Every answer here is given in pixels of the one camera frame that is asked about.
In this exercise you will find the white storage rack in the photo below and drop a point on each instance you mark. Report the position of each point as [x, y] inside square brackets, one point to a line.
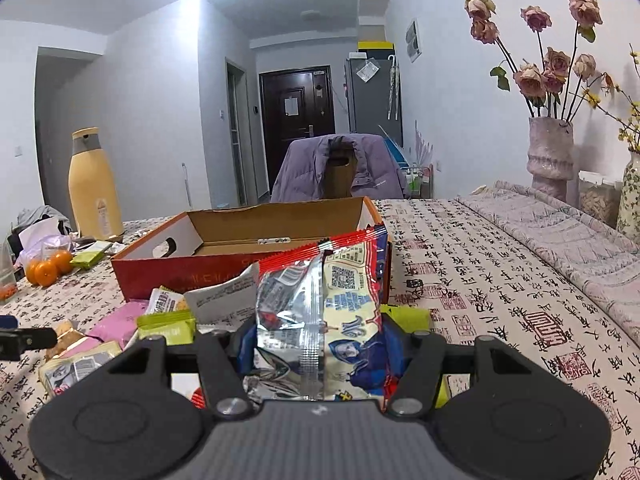
[412, 180]

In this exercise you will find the tan snack packet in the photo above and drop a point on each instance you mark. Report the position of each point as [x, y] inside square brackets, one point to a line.
[70, 340]

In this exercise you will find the white labelled snack packet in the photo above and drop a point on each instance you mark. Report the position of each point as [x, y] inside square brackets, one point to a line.
[220, 300]

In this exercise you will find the dark entrance door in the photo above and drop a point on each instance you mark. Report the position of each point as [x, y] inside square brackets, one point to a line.
[280, 150]

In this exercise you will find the orange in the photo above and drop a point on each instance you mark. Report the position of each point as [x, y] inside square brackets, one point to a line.
[63, 261]
[40, 272]

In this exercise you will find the small green snack packet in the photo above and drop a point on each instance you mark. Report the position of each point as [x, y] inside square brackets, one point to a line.
[165, 327]

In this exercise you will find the grey refrigerator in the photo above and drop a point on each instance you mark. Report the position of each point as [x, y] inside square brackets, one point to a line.
[370, 105]

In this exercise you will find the glass jar of nuts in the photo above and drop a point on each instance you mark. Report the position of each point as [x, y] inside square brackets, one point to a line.
[597, 202]

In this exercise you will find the orange white snack packet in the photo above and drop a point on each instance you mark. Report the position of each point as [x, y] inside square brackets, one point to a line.
[165, 300]

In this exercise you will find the small silver snack packet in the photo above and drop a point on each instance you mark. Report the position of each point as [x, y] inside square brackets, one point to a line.
[110, 247]

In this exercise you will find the dried pink roses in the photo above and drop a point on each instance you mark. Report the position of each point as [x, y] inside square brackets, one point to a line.
[530, 80]

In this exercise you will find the clear plastic bag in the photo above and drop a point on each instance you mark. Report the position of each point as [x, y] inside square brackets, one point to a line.
[367, 71]

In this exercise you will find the brown chair back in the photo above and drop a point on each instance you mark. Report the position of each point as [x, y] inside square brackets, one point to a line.
[340, 175]

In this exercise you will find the round ceiling fixture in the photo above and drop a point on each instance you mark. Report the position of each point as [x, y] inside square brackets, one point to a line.
[313, 15]

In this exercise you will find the yellow box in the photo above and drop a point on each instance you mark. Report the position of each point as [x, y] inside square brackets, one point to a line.
[375, 49]

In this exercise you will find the white pole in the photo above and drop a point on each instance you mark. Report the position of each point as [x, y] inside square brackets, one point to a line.
[186, 185]

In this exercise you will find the gold striped silver snack packet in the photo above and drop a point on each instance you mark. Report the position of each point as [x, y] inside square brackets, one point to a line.
[75, 367]

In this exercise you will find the grey interior door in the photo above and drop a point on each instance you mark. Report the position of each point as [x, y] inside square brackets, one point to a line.
[236, 135]

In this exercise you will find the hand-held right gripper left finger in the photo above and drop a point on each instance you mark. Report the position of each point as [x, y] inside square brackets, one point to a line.
[247, 355]

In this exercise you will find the red blue silver snack packet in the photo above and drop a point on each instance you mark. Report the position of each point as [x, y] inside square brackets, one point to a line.
[300, 310]

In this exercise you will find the white tissue paper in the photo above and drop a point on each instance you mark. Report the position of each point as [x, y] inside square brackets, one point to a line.
[42, 232]

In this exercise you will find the lime green snack packet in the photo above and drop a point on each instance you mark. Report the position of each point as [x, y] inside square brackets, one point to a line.
[415, 320]

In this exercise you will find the floral patterned vase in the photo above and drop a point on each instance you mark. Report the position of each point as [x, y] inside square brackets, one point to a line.
[631, 200]

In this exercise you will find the yellow thermos bottle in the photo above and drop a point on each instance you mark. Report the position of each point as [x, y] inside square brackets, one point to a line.
[95, 185]

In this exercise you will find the lilac plastic bag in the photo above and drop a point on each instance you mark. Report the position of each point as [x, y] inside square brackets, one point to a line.
[50, 247]

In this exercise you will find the pink snack packet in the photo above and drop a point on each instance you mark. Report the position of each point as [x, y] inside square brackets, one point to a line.
[117, 325]

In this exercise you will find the purple jacket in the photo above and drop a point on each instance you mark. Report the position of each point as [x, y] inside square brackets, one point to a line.
[300, 170]

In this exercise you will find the red cardboard box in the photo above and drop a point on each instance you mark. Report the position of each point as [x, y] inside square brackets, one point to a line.
[165, 270]

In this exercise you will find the white paper on door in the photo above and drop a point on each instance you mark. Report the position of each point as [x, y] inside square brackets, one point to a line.
[291, 106]

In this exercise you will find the yellow flower branches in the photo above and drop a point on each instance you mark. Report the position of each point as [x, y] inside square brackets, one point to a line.
[632, 115]

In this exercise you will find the white umbrella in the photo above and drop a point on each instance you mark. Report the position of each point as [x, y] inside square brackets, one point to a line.
[393, 90]

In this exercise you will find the pink feather decoration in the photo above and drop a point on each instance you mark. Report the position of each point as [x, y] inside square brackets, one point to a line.
[424, 142]

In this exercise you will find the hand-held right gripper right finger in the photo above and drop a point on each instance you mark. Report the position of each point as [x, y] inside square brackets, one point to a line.
[392, 355]

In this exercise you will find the folded patterned blanket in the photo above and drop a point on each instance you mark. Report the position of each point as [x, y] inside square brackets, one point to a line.
[560, 245]

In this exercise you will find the framed wall picture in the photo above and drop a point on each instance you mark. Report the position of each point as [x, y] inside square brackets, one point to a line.
[413, 40]

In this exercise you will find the pink ceramic vase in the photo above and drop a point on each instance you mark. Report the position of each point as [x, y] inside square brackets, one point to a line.
[550, 160]

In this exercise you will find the green boxy snack packet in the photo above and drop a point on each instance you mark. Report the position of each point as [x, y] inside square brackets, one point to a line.
[87, 259]

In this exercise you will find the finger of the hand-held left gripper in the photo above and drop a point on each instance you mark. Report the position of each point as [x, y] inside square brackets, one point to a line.
[30, 342]
[7, 321]

